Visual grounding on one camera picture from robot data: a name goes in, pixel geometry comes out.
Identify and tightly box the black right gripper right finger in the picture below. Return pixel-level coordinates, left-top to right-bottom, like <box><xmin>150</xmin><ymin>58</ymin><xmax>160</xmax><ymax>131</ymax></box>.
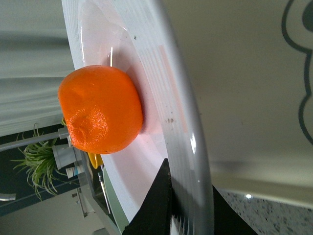
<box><xmin>213</xmin><ymin>186</ymin><xmax>257</xmax><ymax>235</ymax></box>

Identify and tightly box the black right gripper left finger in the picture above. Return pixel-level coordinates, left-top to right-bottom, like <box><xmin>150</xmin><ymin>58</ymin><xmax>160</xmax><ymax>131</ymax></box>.
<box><xmin>124</xmin><ymin>159</ymin><xmax>172</xmax><ymax>235</ymax></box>

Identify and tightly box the cream bear serving tray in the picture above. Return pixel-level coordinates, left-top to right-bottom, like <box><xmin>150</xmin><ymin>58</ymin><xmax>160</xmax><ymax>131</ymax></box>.
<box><xmin>164</xmin><ymin>0</ymin><xmax>313</xmax><ymax>208</ymax></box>

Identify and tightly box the white ribbed plate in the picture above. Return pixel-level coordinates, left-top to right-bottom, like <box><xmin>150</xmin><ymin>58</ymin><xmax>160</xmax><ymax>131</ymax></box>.
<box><xmin>62</xmin><ymin>0</ymin><xmax>214</xmax><ymax>235</ymax></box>

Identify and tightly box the light green bowl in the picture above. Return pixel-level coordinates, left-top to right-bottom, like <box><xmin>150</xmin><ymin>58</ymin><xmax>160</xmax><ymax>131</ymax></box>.
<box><xmin>103</xmin><ymin>167</ymin><xmax>129</xmax><ymax>234</ymax></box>

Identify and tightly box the yellow mug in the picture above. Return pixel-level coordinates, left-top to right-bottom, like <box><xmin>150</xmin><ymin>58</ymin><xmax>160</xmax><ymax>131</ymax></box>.
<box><xmin>88</xmin><ymin>152</ymin><xmax>103</xmax><ymax>169</ymax></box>

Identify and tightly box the grey curtain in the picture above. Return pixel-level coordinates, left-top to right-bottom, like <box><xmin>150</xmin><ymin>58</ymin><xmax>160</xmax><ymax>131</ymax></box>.
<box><xmin>0</xmin><ymin>0</ymin><xmax>74</xmax><ymax>136</ymax></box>

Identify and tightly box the orange mandarin fruit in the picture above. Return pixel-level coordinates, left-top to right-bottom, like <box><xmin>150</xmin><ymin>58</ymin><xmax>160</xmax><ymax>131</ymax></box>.
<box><xmin>58</xmin><ymin>65</ymin><xmax>143</xmax><ymax>154</ymax></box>

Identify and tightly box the green potted plant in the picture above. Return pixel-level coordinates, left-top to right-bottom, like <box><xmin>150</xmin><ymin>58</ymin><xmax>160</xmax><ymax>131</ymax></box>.
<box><xmin>12</xmin><ymin>137</ymin><xmax>66</xmax><ymax>201</ymax></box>

